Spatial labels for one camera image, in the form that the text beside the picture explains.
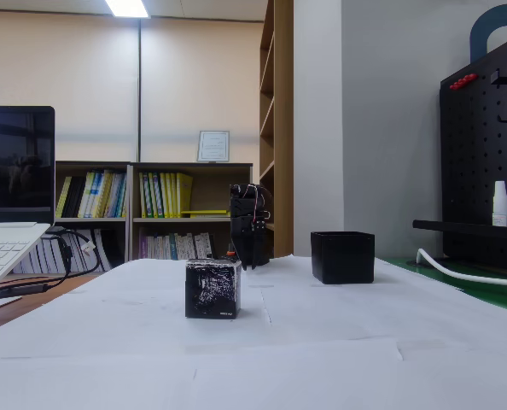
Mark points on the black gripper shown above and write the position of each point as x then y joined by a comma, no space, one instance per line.
246,227

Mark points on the black scratched cube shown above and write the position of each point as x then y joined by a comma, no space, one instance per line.
213,294

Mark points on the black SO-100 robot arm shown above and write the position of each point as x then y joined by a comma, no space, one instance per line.
240,205

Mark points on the black open box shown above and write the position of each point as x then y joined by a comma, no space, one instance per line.
343,260

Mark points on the white paper sheet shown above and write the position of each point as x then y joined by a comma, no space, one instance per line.
287,273
364,312
129,329
87,384
142,277
364,384

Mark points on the flat yellow folder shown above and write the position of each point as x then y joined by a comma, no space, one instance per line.
202,212

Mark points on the low wooden bookshelf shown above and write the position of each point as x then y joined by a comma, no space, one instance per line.
91,220
215,188

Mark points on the thick yellow binder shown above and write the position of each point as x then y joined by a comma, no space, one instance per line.
184,192

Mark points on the narrow yellow binder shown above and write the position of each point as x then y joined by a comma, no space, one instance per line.
165,192
173,192

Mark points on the green spine book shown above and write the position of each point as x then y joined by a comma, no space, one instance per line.
159,200

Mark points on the framed certificate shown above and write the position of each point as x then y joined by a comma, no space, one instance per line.
213,146

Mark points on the purple book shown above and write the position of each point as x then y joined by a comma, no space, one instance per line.
143,247

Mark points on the tall wooden bookshelf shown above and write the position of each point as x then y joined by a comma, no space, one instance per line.
284,128

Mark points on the black book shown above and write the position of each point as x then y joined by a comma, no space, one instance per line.
74,196

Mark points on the thin yellow book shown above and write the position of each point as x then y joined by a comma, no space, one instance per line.
63,200

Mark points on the black pegboard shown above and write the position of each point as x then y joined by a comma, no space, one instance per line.
462,171

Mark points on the white laptop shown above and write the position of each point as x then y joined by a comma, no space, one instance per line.
14,171

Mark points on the white dropper bottle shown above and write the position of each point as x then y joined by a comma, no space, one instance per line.
502,205

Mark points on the ceiling light panel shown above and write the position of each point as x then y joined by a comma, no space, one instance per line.
127,7

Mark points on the dark blue arch board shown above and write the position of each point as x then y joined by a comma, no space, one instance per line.
477,38

